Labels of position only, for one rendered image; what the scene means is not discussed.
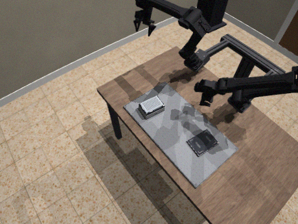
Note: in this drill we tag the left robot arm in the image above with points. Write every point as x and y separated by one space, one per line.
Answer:
276 84

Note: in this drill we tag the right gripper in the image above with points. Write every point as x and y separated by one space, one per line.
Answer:
150 28

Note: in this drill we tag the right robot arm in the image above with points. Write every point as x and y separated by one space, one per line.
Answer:
189 18

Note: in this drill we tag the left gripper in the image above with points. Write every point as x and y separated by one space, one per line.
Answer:
203 99

